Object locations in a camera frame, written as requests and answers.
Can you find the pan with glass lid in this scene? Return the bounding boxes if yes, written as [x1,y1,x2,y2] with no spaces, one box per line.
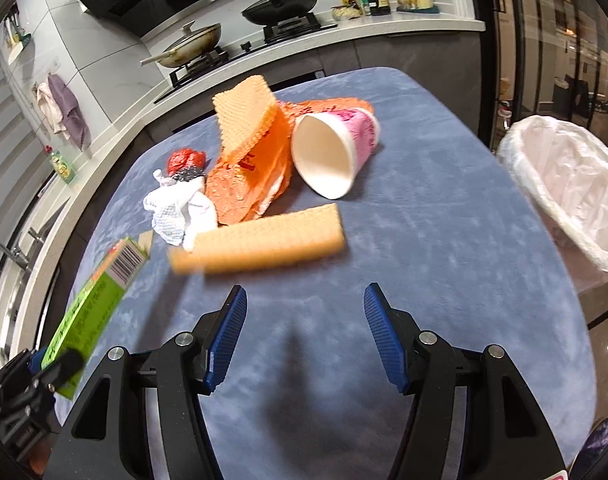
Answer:
[139,21,223,68]

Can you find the wall rack with utensils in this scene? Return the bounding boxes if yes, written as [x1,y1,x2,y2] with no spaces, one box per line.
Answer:
[1,2,32,66]

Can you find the green cardboard box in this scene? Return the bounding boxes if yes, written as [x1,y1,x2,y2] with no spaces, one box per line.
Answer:
[41,236,155,401]

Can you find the black framed glass door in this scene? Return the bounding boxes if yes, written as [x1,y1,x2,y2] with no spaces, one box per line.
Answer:
[464,0,608,341]

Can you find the grey device with dark disc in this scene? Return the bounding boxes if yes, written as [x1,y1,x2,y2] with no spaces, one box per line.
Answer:
[571,417,608,480]

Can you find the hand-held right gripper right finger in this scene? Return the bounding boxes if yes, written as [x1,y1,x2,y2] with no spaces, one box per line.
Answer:
[364,282,567,480]

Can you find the metal faucet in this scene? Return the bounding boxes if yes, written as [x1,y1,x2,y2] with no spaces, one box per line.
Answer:
[0,225,45,271]

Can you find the purple towel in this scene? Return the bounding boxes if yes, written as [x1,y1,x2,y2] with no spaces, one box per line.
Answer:
[48,74,92,151]

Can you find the blue table cloth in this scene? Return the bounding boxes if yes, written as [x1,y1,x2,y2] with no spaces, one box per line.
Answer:
[54,66,598,480]

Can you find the red crumpled wrapper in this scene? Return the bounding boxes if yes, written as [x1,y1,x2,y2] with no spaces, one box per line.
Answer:
[166,147,208,176]

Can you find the white crumpled tissue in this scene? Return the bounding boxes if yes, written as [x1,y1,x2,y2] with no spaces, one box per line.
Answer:
[143,169,219,252]

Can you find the pink printed paper cup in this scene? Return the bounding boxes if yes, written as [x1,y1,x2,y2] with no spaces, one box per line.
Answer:
[290,108,382,200]

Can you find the bin with white liner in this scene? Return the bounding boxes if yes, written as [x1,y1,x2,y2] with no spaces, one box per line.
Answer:
[496,115,608,276]

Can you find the green dish soap bottle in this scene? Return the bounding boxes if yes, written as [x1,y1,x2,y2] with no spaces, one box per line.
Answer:
[46,146,77,183]

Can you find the black wok with lid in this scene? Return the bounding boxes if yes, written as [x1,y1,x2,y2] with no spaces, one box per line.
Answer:
[241,0,321,27]

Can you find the black gas stove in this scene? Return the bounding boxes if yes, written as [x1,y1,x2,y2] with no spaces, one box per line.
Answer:
[154,10,339,105]

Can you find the orange waffle sponge cloth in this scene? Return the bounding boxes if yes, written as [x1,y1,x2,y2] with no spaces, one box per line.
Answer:
[213,75,279,161]
[169,203,347,276]

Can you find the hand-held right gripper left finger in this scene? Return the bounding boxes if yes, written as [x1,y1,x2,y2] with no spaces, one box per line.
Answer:
[56,285,248,480]

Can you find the white pink towel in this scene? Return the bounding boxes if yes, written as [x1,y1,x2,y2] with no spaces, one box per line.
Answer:
[34,81,65,135]

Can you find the grey kitchen base cabinet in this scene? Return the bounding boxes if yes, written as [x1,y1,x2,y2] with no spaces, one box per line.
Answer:
[144,30,489,146]

